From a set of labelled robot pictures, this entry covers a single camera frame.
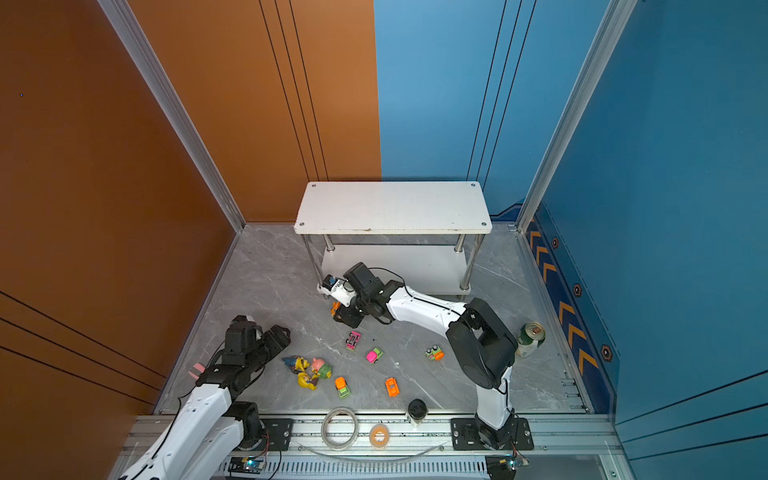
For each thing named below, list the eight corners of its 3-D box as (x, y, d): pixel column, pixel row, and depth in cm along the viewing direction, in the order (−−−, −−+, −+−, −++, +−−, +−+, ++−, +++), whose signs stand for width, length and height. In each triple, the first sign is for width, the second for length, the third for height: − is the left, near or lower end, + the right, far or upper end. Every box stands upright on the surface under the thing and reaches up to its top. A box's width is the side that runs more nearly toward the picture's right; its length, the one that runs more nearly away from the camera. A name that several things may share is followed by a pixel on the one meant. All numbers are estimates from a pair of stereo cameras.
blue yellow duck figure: (283, 372, 85) (280, 369, 83) (285, 360, 87) (283, 356, 85) (308, 372, 85) (305, 369, 82) (310, 360, 87) (308, 356, 85)
